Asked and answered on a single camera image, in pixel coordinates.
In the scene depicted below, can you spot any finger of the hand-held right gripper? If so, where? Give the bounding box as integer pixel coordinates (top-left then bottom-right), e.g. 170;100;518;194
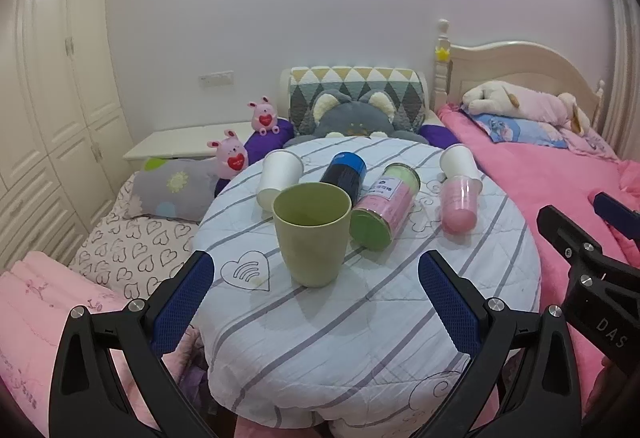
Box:
592;191;640;242
537;205;640;280

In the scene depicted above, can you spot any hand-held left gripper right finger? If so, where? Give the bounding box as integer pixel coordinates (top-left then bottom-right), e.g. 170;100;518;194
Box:
417;249;586;438

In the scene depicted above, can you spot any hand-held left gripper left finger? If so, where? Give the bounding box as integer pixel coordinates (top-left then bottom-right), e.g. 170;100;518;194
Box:
48;249;216;438

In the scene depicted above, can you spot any pink plastic cup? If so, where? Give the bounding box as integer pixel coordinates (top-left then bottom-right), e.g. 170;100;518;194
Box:
441;175;483;234

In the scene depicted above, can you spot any white paper cup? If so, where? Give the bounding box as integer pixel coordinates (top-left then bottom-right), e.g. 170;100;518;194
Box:
440;144;482;184
257;150;304;210

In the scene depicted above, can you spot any green cup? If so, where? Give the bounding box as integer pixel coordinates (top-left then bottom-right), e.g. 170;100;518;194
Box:
272;184;353;289

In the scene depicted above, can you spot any pink bedspread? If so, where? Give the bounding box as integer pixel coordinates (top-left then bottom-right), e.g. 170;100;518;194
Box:
437;105;640;419

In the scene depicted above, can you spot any heart print bed sheet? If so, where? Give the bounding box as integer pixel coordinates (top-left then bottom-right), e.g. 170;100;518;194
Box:
67;170;201;301

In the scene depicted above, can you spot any round table striped cover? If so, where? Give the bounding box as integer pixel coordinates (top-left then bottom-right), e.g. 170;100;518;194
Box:
192;136;543;438

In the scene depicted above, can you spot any grey flowered pillow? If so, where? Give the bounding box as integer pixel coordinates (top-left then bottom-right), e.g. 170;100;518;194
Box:
124;157;226;222

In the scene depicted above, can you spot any blue cartoon pillow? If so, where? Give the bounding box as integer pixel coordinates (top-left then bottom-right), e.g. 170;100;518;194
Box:
470;112;571;149

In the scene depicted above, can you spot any pink and green can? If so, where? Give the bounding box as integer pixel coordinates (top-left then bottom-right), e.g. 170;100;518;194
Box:
349;163;421;251

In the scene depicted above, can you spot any white dog plush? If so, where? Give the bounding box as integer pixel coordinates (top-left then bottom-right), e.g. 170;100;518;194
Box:
460;81;591;135

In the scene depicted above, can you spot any light pink blanket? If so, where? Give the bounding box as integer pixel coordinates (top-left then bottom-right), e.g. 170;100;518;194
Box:
0;250;211;438

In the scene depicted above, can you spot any large pink bunny plush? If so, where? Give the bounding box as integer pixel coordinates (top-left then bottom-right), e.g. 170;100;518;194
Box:
207;130;249;179

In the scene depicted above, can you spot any white nightstand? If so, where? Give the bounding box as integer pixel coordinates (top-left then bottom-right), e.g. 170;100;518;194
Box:
123;120;256;162

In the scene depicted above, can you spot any purple pillow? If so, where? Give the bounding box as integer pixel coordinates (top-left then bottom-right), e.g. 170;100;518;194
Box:
417;123;458;150
215;118;296;196

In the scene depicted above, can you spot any cream wooden headboard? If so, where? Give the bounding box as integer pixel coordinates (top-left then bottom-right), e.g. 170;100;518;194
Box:
432;19;608;131

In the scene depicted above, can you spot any small pink bunny plush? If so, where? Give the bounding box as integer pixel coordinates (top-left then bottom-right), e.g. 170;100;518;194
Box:
247;96;282;135

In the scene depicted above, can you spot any grey cat plush cushion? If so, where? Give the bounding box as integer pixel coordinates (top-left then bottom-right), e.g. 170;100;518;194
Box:
282;89;428;149

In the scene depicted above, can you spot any cream wardrobe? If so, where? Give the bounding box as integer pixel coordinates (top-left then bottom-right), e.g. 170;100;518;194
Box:
0;0;133;279

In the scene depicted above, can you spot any diamond patterned cushion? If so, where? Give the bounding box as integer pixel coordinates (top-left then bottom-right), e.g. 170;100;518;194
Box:
280;66;430;136

